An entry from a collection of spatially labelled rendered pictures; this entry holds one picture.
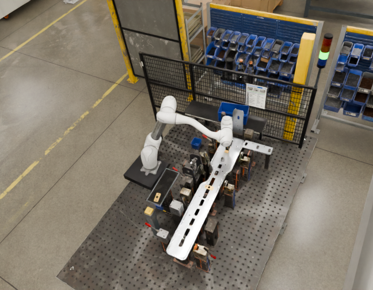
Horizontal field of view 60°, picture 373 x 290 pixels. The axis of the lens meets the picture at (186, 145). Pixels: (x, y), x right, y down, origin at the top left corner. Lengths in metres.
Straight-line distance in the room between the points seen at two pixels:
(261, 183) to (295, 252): 0.91
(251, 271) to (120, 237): 1.26
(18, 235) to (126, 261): 1.89
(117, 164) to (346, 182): 3.03
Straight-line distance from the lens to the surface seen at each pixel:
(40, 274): 4.28
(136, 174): 3.53
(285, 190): 3.42
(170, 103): 3.04
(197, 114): 3.61
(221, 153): 3.26
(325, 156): 4.68
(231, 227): 3.17
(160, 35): 4.91
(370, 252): 0.28
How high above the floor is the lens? 3.56
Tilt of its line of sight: 50 degrees down
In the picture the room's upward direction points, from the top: 9 degrees counter-clockwise
